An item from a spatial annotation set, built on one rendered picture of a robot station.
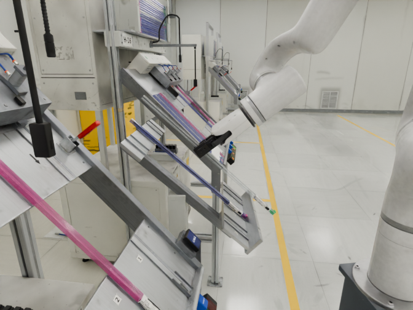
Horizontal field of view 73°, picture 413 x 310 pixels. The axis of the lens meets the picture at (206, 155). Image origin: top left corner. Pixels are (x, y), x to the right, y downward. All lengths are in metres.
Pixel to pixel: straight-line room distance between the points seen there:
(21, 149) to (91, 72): 0.96
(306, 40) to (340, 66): 7.67
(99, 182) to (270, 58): 0.54
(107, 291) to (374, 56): 8.41
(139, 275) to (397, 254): 0.56
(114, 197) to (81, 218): 1.14
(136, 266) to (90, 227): 1.26
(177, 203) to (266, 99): 0.45
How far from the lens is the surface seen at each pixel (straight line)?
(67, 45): 1.62
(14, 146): 0.65
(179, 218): 0.97
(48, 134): 0.41
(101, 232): 1.86
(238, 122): 0.71
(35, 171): 0.63
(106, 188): 0.73
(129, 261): 0.63
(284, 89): 0.73
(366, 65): 8.58
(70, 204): 1.86
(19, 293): 1.01
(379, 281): 0.84
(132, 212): 0.73
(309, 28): 0.70
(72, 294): 0.94
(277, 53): 0.79
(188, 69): 5.00
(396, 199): 0.73
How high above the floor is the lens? 1.22
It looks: 18 degrees down
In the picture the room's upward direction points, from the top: straight up
